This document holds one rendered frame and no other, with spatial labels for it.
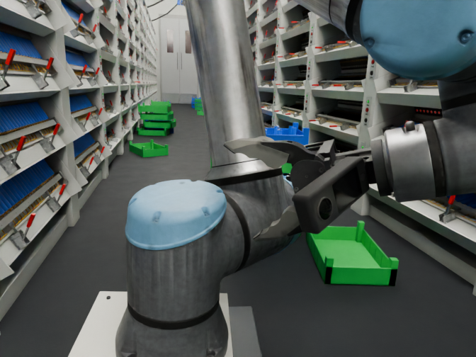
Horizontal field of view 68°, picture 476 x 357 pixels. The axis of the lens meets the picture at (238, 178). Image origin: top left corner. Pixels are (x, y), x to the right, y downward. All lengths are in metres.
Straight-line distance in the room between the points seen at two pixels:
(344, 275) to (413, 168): 0.68
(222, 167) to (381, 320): 0.56
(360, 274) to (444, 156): 0.70
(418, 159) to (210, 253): 0.30
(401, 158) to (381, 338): 0.57
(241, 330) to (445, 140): 0.53
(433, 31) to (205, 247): 0.37
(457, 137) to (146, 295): 0.44
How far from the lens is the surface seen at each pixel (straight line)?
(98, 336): 0.71
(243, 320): 0.80
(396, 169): 0.43
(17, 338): 0.95
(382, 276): 1.11
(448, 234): 1.26
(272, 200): 0.63
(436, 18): 0.31
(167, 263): 0.51
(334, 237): 1.35
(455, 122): 0.45
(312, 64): 2.21
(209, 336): 0.62
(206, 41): 0.67
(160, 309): 0.56
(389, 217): 1.55
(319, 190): 0.39
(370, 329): 0.94
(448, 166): 0.44
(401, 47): 0.32
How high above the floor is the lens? 0.54
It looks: 15 degrees down
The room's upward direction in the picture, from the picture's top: 2 degrees clockwise
